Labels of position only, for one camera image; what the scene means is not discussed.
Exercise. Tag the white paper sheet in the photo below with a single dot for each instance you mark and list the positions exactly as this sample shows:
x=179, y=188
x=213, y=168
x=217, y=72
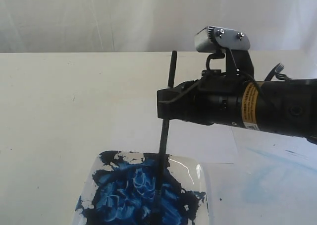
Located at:
x=136, y=127

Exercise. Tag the white paint palette plate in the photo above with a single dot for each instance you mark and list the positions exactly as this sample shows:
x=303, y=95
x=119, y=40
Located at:
x=120, y=190

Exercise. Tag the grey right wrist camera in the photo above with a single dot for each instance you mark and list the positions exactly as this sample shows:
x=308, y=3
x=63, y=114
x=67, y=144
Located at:
x=212, y=38

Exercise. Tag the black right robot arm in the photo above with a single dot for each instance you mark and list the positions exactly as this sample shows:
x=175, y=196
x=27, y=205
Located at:
x=281, y=107

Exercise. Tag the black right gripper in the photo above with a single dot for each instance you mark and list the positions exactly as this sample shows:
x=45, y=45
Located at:
x=213, y=99

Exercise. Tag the white backdrop curtain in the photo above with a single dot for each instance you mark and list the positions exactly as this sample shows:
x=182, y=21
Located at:
x=151, y=25

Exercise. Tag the black paintbrush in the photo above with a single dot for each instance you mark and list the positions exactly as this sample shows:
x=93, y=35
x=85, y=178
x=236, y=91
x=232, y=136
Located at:
x=155, y=212

